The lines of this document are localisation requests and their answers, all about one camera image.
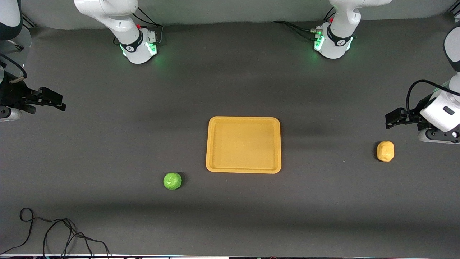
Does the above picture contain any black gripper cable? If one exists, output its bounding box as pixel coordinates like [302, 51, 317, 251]
[0, 53, 28, 84]
[406, 79, 452, 116]

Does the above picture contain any green apple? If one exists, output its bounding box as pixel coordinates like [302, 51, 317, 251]
[163, 172, 183, 190]

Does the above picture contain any black right arm base cable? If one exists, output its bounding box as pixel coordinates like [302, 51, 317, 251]
[131, 6, 164, 46]

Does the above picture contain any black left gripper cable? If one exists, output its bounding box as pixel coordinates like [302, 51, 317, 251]
[406, 79, 452, 116]

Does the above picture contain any dark grey table mat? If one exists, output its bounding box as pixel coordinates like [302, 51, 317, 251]
[0, 16, 460, 257]

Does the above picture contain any yellow plastic tray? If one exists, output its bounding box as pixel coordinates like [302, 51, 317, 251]
[206, 116, 282, 174]

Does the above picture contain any black left arm base cable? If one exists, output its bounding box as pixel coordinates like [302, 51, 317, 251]
[272, 20, 323, 39]

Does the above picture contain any black arm base cable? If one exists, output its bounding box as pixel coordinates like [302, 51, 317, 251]
[131, 6, 164, 46]
[272, 20, 323, 39]

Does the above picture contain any yellow potato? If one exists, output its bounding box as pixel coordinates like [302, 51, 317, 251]
[376, 141, 395, 162]

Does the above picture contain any thin black loose cable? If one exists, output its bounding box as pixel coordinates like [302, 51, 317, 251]
[0, 208, 110, 258]

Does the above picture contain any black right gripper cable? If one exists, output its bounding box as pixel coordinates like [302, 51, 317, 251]
[0, 53, 28, 84]

